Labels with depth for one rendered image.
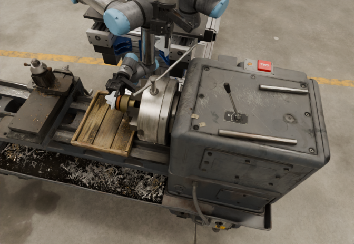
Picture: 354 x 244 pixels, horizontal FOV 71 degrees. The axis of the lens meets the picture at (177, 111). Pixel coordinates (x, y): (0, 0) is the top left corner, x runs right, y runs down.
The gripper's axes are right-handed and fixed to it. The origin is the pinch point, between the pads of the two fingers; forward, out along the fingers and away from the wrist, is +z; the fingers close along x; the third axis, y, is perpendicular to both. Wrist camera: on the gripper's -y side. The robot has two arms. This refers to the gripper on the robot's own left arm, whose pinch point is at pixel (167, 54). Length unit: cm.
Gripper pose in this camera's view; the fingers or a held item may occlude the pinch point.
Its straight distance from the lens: 105.8
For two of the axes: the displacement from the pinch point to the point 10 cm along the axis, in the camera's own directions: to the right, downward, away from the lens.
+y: -9.8, -1.9, 0.8
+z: -1.1, 8.0, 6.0
